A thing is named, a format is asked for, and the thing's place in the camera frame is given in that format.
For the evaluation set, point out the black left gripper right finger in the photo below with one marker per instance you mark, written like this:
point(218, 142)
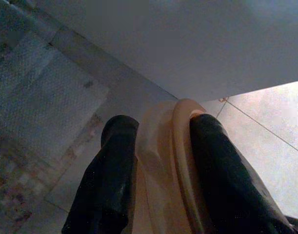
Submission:
point(226, 185)

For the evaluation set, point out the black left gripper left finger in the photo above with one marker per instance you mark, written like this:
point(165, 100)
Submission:
point(107, 185)

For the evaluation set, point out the white fridge door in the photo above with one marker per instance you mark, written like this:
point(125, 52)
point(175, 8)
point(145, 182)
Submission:
point(187, 48)

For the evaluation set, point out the grey patterned floor mat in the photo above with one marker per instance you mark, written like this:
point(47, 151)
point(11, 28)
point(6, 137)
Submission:
point(41, 85)

